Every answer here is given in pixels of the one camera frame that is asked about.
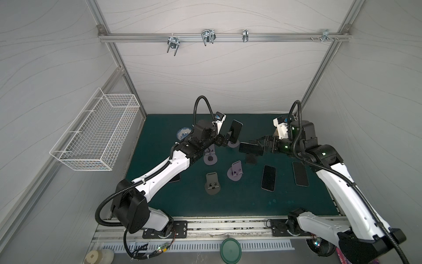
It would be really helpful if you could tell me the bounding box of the grey phone stand middle back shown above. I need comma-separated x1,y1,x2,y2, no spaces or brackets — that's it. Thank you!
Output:
203,144,218,166

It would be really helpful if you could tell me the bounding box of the metal clamp middle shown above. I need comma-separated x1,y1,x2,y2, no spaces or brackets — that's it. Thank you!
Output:
201,29,216,46

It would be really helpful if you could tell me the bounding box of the grey phone stand right back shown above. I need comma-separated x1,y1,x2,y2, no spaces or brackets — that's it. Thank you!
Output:
227,140,240,148

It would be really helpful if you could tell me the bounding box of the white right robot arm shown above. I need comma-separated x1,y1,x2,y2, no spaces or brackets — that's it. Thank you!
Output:
262,117,409,264

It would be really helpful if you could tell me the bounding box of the aluminium overhead rail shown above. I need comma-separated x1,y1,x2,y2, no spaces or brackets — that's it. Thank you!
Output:
98,30,352,43

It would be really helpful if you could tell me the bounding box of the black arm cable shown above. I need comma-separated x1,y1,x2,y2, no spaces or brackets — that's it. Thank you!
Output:
192,95,216,126
286,99,410,264

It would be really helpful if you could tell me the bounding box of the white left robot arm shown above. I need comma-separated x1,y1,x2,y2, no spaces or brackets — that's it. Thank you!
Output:
111,115,228,236

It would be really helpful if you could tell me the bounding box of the grey phone stand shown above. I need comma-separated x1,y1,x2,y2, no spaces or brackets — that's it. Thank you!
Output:
227,161,243,182
204,172,221,195
203,144,218,166
227,140,240,148

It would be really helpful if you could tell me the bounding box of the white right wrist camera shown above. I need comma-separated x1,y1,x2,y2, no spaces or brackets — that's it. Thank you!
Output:
273,115,291,140

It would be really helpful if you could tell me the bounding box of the metal clamp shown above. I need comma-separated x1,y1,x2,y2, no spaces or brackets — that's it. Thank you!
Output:
201,29,216,46
167,36,180,56

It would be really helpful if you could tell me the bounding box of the green round lid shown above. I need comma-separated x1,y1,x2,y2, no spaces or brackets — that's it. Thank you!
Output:
220,238,242,264

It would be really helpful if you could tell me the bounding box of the grey phone stand right front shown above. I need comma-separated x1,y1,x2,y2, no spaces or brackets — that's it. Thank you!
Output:
227,161,243,182

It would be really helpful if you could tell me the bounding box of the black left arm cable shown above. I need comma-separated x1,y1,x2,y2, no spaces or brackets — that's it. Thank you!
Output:
192,95,216,126

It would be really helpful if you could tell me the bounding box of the grey phone stand left front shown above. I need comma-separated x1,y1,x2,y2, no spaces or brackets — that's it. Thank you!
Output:
204,172,221,195

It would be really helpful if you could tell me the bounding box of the metal bracket right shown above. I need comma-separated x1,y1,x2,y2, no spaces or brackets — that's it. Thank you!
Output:
309,29,339,43

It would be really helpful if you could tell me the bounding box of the white round object floor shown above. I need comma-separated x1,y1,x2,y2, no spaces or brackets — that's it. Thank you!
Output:
83,249,114,264

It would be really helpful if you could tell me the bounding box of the phone on horizontal stand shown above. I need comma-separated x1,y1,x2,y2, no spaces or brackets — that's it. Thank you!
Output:
238,142,264,156

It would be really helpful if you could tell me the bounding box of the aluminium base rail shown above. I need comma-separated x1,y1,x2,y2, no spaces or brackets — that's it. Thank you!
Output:
88,216,314,254

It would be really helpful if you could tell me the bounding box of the black round fan floor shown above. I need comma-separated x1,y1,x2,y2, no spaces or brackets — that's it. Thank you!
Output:
306,237,336,257

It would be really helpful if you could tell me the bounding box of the metal clamp left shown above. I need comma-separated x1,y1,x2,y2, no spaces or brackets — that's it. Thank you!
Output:
167,36,180,56

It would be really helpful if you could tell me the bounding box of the white wire basket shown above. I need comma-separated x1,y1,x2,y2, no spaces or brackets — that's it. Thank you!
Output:
49,88,140,172

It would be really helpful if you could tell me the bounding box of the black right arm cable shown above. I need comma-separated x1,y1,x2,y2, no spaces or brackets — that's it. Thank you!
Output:
286,99,410,264

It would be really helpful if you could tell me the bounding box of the blue white ceramic bowl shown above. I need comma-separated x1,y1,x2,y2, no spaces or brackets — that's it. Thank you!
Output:
176,127,192,141

